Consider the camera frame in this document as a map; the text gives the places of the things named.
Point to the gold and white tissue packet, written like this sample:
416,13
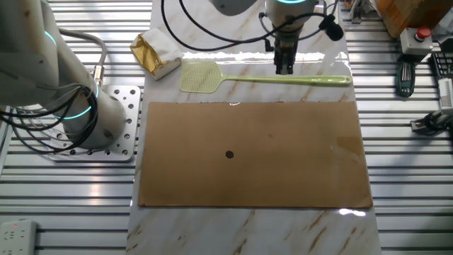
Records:
157,49

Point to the metal pole with base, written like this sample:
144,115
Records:
356,14

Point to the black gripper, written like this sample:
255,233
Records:
285,46

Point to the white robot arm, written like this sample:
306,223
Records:
106,120

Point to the clear tape patch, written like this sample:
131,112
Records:
349,146

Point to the black dot target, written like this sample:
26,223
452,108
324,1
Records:
229,154

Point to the white power strip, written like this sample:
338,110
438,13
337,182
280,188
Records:
17,237

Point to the light green plastic flyswatter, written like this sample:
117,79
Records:
198,76

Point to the green hex key set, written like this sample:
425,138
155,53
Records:
406,79

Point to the grey box red stop button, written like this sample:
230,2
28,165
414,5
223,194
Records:
415,42

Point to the white plastic bag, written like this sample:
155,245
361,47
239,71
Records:
444,30

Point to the black keyboard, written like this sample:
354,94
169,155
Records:
443,65

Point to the marble pattern board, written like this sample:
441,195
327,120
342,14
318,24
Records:
247,230

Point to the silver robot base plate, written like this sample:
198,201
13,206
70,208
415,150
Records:
129,106

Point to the grey metal camera bracket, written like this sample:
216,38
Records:
421,125

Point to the brown cardboard sheet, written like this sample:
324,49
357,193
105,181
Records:
255,177

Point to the wooden box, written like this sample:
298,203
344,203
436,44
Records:
417,14

